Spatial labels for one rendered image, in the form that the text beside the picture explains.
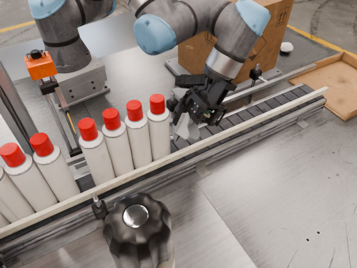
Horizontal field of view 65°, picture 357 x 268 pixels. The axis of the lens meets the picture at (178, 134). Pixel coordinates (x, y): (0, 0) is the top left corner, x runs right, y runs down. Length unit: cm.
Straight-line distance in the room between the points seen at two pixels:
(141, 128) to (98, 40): 85
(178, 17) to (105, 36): 89
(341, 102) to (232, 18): 64
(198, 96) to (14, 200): 44
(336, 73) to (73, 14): 98
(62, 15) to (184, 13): 47
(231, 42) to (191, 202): 37
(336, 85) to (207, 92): 67
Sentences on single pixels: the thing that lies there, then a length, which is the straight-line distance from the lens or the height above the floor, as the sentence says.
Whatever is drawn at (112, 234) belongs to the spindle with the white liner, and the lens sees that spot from 33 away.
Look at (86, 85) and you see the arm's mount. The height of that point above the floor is 89.
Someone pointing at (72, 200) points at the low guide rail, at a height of 92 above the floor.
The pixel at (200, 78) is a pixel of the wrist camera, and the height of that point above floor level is 109.
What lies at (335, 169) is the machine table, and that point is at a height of 83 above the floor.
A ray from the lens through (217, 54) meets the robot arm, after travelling 61.
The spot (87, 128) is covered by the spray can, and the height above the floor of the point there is 108.
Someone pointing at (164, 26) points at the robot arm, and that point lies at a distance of 54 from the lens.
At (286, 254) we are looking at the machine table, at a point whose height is 83.
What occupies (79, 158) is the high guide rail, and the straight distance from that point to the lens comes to 68.
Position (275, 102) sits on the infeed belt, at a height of 88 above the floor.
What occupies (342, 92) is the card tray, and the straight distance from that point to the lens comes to 118.
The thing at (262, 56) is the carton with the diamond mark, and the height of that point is 93.
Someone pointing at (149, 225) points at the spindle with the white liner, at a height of 118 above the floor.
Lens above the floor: 147
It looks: 47 degrees down
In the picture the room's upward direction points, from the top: straight up
